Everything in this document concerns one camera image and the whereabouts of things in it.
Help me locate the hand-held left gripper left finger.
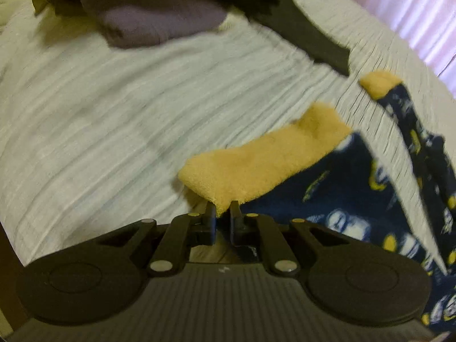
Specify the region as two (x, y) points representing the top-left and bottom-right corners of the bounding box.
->
(97, 201), (218, 277)

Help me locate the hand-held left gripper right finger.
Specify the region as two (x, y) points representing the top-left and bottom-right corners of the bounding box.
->
(230, 201), (352, 278)

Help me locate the navy printed pajama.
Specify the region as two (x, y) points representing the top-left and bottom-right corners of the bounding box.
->
(178, 71), (456, 336)

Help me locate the light grey ribbed bedspread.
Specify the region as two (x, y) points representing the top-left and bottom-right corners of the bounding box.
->
(0, 0), (456, 279)

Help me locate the purple-grey folded cloth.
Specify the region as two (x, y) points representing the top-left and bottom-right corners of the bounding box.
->
(50, 0), (229, 49)

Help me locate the olive yellow cloth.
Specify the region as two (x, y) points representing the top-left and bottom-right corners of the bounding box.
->
(31, 0), (55, 17)

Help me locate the pink curtain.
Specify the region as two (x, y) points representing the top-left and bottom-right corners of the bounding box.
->
(333, 0), (456, 79)

